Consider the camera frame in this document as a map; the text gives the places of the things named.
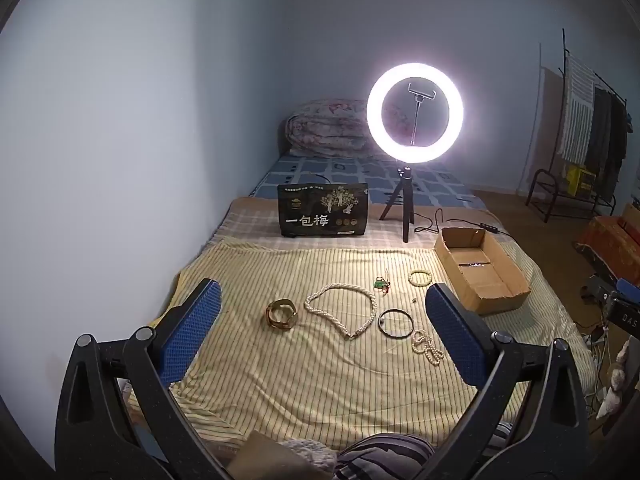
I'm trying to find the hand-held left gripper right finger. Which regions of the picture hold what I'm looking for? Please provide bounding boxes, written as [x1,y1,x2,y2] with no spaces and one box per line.
[420,282,592,480]

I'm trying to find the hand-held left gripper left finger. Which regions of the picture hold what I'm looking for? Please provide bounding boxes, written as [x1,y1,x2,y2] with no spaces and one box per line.
[54,278,236,480]

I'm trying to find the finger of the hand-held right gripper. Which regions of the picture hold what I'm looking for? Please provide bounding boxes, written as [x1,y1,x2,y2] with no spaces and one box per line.
[582,274,640,305]

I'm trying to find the knotted pearl bracelet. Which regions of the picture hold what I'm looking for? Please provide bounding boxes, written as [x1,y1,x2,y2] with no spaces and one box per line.
[411,330,445,365]

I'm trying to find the dark thin bangle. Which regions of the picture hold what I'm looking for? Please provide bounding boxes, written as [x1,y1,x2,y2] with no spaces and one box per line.
[378,308,414,341]

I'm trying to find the cardboard box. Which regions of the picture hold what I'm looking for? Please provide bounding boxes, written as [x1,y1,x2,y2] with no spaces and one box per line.
[434,226,532,316]

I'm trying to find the brown wrist watch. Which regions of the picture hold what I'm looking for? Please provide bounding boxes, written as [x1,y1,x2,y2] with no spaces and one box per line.
[265,299,300,332]

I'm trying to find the white pearl necklace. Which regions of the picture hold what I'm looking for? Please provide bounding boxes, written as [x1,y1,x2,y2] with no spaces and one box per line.
[304,283,377,342]

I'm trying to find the orange patterned cloth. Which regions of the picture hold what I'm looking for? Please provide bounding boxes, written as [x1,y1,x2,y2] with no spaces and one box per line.
[575,203,640,281]

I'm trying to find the white crumpled cloth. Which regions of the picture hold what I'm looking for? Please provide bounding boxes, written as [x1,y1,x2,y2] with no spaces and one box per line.
[595,340,640,421]

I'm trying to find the black metal shoe rack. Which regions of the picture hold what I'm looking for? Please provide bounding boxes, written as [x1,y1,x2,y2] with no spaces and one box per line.
[525,167,617,224]

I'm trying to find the yellow box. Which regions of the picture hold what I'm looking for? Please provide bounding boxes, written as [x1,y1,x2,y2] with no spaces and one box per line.
[565,164,597,196]

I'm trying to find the yellow striped blanket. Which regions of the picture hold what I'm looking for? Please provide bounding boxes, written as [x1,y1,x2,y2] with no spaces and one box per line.
[127,237,598,448]

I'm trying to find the tan plaid bed sheet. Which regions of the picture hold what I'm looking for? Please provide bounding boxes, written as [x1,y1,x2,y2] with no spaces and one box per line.
[202,195,508,261]

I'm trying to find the black tripod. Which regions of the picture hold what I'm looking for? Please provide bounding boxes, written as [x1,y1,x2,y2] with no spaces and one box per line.
[379,162,418,244]

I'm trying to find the striped dark garment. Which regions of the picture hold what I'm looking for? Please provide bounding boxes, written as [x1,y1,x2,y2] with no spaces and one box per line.
[334,432,513,480]

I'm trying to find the dark hanging clothes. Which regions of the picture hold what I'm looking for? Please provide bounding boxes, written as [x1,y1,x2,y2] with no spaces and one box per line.
[585,85,630,201]

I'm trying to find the tan cloth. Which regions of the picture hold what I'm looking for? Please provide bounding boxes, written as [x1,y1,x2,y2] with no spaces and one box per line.
[220,430,341,480]

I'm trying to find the black snack bag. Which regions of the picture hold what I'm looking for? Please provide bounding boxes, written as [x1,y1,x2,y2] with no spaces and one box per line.
[277,182,370,238]

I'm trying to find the white striped towel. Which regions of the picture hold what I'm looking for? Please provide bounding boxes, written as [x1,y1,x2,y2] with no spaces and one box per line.
[557,55,597,163]

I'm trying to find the blue patterned bed sheet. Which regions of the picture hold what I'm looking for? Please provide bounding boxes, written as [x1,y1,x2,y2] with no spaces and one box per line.
[248,154,488,211]

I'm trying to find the phone holder clamp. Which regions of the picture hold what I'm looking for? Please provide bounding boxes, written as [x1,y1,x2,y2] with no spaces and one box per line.
[407,82,439,147]

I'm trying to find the rolled floral quilt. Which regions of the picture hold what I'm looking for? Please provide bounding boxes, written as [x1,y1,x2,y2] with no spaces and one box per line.
[284,100,401,157]

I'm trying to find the black clothes rack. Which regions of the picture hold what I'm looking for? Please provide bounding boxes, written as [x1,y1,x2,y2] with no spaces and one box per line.
[560,27,632,111]

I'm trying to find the black power cable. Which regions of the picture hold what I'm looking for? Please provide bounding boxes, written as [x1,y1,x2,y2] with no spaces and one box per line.
[412,208,501,236]

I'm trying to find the white ring light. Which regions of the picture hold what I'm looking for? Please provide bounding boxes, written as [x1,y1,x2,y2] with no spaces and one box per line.
[366,62,465,164]

